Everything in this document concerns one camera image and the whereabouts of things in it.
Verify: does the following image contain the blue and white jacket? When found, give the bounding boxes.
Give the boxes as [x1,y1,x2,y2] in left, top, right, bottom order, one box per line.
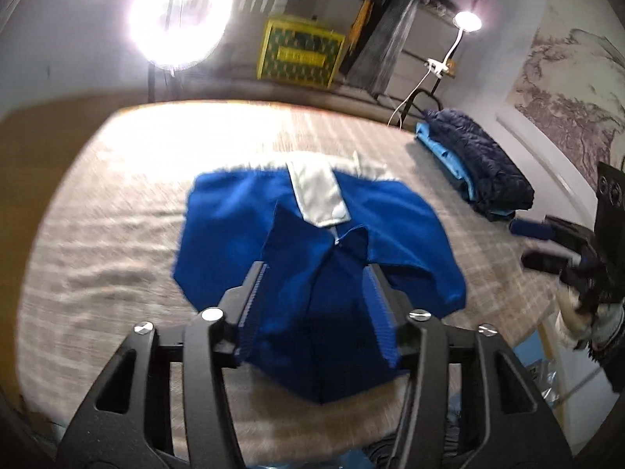
[173,152,467,405]

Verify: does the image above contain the bright round studio light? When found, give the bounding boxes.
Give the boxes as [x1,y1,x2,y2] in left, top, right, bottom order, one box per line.
[126,0,233,72]

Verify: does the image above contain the black camera box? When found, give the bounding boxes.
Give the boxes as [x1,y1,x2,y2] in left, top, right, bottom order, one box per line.
[594,162,625,267]

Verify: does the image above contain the dark navy folded jacket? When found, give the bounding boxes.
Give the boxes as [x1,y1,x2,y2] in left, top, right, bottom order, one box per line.
[424,109,535,212]

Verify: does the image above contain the yellow green storage box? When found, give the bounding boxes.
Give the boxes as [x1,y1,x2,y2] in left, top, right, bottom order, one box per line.
[256,15,345,89]

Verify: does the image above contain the plaid beige bed blanket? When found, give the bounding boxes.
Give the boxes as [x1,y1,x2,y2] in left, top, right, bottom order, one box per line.
[17,102,558,436]

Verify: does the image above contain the light blue folded garment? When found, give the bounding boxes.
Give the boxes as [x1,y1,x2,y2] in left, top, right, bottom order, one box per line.
[415,123,516,221]

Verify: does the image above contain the gloved right hand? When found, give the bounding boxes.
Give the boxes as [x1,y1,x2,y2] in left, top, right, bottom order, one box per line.
[555,287,624,351]

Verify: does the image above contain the white clip desk lamp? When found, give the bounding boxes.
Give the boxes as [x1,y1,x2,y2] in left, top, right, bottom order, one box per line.
[387,11,483,128]

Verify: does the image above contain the black metal clothes rack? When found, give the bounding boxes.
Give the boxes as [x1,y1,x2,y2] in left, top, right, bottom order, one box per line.
[331,0,499,123]

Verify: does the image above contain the landscape wall painting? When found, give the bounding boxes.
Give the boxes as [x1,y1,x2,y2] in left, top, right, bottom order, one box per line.
[507,4,624,186]

